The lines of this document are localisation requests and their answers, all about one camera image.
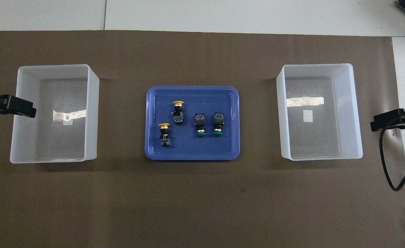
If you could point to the yellow mushroom push button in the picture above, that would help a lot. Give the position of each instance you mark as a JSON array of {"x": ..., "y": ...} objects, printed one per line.
[
  {"x": 178, "y": 115},
  {"x": 164, "y": 136}
]

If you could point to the translucent white plastic box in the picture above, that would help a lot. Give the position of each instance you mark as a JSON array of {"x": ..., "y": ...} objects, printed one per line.
[
  {"x": 355, "y": 113},
  {"x": 92, "y": 113}
]

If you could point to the brown paper table mat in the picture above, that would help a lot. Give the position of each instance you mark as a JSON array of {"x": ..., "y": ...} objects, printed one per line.
[{"x": 202, "y": 206}]

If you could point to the blue plastic tray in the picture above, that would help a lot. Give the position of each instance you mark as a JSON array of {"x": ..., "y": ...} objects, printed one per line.
[{"x": 192, "y": 148}]

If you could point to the green mushroom push button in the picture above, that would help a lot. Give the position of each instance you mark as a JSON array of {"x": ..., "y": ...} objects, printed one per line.
[
  {"x": 218, "y": 122},
  {"x": 199, "y": 124}
]

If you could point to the white paper label sticker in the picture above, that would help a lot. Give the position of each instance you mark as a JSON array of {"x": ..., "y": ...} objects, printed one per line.
[
  {"x": 67, "y": 120},
  {"x": 307, "y": 116}
]

